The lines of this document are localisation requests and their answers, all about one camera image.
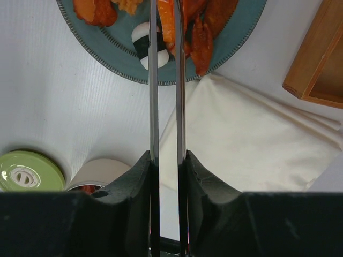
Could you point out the lime green round lid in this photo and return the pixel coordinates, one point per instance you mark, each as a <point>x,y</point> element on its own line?
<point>23,170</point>

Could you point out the red bacon strip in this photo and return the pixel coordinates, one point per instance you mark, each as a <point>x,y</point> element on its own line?
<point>202,46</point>

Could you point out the beige minced fish mound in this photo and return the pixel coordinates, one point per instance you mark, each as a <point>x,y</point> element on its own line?
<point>129,6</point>

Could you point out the steel serving tongs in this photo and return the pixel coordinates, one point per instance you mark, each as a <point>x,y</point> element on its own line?
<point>164,110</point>

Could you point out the blue-grey ceramic plate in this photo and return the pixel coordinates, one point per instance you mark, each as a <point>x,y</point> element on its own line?
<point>112,46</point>

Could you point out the rice ball with seaweed band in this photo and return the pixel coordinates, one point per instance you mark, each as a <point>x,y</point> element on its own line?
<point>141,43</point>

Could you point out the white folded cloth napkin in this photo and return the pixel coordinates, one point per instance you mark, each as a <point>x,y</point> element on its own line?
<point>253,143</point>

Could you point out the wooden compartment tray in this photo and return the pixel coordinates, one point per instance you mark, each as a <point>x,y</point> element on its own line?
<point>316,72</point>

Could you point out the salmon slice pieces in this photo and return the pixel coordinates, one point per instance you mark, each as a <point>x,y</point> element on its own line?
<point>166,14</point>

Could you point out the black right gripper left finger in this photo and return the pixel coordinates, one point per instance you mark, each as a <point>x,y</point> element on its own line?
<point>117,220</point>

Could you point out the beige steel lunch bowl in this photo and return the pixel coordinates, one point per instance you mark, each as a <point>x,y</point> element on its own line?
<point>98,173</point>

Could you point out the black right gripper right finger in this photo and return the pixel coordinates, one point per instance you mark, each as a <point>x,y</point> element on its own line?
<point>219,220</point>

